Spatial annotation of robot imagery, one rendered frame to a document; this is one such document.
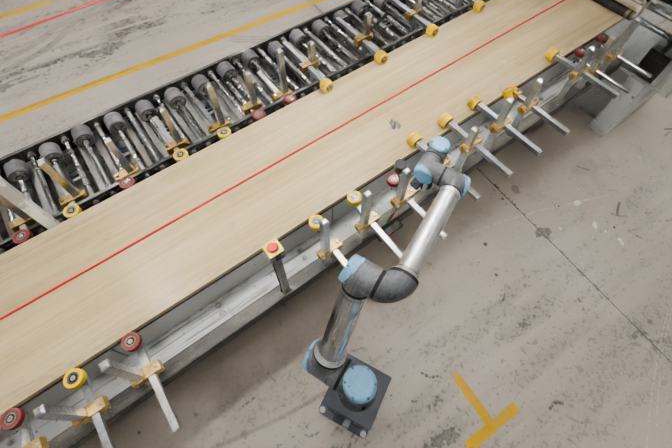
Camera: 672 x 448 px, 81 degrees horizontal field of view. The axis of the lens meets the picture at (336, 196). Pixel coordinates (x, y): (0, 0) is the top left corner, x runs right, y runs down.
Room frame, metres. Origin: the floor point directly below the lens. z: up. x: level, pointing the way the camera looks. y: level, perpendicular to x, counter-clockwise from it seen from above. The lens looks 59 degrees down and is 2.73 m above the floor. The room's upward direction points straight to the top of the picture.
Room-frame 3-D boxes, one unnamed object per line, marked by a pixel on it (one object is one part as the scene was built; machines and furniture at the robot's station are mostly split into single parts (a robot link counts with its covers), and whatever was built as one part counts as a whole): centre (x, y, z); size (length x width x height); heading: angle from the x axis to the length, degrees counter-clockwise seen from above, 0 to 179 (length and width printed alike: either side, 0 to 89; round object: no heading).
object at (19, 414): (0.05, 1.30, 0.85); 0.08 x 0.08 x 0.11
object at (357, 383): (0.19, -0.10, 0.79); 0.17 x 0.15 x 0.18; 59
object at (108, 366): (0.21, 0.85, 0.92); 0.04 x 0.04 x 0.48; 37
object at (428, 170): (0.99, -0.41, 1.32); 0.12 x 0.12 x 0.09; 59
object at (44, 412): (0.06, 1.05, 0.89); 0.04 x 0.04 x 0.48; 37
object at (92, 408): (0.08, 1.03, 0.82); 0.14 x 0.06 x 0.05; 127
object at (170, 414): (0.19, 0.78, 0.82); 0.44 x 0.03 x 0.04; 37
